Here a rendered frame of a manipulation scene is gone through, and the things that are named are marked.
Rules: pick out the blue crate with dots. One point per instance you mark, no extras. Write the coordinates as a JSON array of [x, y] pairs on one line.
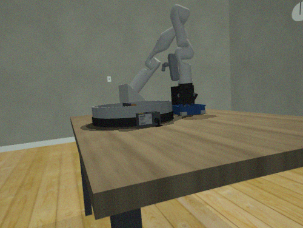
[[189, 110]]

